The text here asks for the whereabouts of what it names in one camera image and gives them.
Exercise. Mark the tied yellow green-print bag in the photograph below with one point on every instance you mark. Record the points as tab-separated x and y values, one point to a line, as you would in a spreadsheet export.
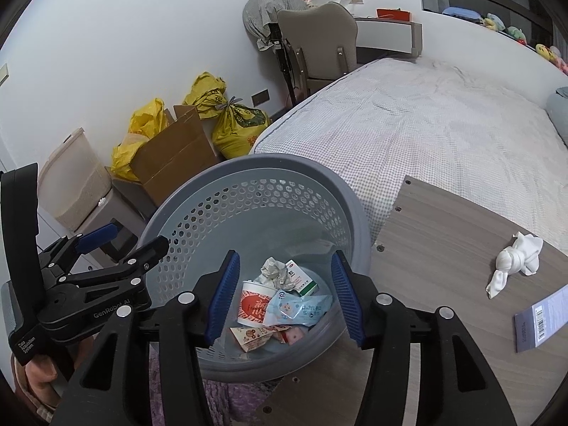
239	133

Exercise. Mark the beige padded chair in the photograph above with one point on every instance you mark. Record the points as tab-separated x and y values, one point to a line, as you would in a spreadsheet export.
319	35

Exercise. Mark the beige storage bin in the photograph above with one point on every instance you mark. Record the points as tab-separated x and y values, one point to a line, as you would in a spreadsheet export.
75	177

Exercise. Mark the plain yellow plastic bag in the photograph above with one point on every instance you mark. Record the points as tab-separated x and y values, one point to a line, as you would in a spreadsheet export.
204	93

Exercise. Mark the dark wall socket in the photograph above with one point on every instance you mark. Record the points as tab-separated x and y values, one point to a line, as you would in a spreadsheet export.
260	97

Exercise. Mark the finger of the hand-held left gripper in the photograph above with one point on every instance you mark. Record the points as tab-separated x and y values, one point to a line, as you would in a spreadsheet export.
146	253
100	234

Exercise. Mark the grey brown nightstand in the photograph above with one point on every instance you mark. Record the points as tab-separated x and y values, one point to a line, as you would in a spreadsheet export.
128	206

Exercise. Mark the knotted white sock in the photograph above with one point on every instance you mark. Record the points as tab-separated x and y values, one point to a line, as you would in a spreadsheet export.
510	262

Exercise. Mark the brown cardboard box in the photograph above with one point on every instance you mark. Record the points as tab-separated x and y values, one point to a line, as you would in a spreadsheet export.
177	159

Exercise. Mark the red box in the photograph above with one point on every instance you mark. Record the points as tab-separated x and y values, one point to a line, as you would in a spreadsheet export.
392	14

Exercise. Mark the folded light blue quilt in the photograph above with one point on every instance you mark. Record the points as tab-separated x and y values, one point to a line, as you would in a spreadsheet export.
560	111

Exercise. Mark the large yellow plastic bag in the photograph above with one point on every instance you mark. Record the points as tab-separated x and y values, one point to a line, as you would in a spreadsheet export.
142	128

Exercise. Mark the small white green box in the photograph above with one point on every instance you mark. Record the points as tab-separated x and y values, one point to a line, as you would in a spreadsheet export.
304	280

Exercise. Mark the grey perforated plastic basket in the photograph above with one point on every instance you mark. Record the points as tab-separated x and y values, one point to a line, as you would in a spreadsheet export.
266	204

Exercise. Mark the purple cardboard box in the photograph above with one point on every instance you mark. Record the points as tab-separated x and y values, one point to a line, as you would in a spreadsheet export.
550	315

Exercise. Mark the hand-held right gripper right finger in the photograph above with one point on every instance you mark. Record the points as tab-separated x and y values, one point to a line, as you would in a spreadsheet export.
348	297

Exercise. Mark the orange snack packet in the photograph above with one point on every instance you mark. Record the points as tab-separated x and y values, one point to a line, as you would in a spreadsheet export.
250	337

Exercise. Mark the white paper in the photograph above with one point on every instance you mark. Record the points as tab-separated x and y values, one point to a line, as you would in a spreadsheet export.
277	273

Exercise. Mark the green yellow plush toy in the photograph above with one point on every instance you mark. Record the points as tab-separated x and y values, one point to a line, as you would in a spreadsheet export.
493	22

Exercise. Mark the purple fluffy blanket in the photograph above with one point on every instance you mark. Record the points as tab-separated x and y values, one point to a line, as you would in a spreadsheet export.
239	401

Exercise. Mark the person's left hand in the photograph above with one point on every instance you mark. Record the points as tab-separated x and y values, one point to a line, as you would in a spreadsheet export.
42	370

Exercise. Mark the white blue mask packet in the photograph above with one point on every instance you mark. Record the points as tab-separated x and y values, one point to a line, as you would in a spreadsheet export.
301	310

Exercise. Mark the white grey desk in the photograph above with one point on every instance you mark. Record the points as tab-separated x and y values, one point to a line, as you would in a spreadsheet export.
386	35

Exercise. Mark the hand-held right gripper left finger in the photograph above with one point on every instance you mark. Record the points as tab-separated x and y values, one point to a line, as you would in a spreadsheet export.
224	293

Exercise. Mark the grey clothing on chair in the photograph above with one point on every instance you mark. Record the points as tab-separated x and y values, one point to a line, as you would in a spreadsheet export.
262	13

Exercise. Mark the beige wall switch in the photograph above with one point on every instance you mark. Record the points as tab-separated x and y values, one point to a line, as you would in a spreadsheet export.
3	74

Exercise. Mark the blue plush cushion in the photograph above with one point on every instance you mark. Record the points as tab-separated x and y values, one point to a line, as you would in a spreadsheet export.
461	13

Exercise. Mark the bed with checked sheet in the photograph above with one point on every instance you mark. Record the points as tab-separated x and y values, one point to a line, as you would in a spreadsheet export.
421	133

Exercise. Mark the pink white plush toy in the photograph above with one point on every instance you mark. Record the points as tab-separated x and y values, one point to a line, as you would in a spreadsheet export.
562	64

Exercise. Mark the white red paper cup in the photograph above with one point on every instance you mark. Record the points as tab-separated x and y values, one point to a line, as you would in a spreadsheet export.
253	306

